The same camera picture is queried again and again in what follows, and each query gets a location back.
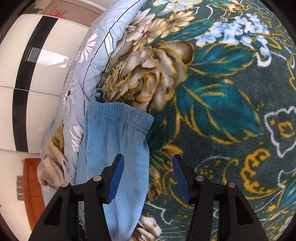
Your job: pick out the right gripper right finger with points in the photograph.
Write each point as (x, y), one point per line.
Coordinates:
(236, 218)

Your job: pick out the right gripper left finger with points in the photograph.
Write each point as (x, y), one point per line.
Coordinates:
(76, 212)

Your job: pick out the light blue fleece pants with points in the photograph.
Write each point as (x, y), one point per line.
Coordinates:
(112, 128)

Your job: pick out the orange wooden headboard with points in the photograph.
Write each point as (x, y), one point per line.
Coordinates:
(32, 191)

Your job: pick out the beige knit sweater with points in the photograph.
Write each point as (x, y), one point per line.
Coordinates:
(51, 171)

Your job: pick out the olive green knit garment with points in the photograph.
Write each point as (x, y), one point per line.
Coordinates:
(58, 138)

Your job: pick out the teal floral plush blanket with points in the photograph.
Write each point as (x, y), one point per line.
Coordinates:
(219, 79)

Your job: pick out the grey-blue floral duvet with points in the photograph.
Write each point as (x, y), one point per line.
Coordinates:
(84, 76)

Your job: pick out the white black-striped wardrobe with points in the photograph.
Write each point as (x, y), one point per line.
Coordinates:
(36, 54)

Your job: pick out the wall switch panel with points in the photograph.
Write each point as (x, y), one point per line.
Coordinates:
(19, 188)

